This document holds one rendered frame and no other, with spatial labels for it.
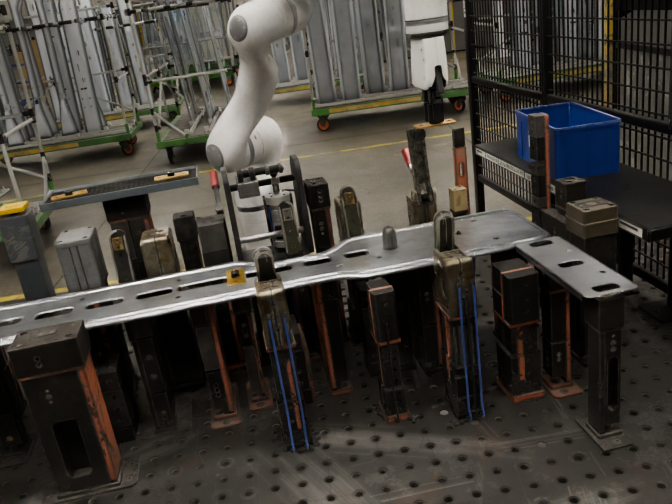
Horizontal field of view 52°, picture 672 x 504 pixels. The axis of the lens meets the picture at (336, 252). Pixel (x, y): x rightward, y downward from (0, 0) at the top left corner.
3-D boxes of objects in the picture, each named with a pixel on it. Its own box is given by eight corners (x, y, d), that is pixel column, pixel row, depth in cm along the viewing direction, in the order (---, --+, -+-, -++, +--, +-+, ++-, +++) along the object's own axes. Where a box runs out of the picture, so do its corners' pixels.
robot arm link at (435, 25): (399, 21, 140) (400, 36, 141) (412, 21, 132) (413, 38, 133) (438, 15, 141) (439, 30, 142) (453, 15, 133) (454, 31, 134)
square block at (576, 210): (584, 368, 150) (583, 212, 138) (566, 351, 158) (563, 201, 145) (618, 360, 151) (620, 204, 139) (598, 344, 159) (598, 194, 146)
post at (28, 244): (46, 382, 177) (-6, 221, 162) (52, 368, 184) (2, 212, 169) (77, 376, 178) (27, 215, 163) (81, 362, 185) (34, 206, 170)
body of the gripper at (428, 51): (401, 31, 141) (406, 87, 145) (416, 33, 132) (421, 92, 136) (436, 26, 142) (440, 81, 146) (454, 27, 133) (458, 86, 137)
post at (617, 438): (604, 452, 124) (604, 308, 114) (573, 419, 135) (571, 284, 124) (636, 444, 125) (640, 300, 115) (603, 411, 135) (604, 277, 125)
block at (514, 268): (509, 407, 141) (502, 282, 131) (487, 380, 151) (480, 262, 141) (552, 397, 142) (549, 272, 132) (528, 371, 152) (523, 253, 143)
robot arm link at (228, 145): (266, 167, 198) (223, 187, 188) (238, 143, 202) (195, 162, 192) (307, 8, 163) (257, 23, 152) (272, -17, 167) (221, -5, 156)
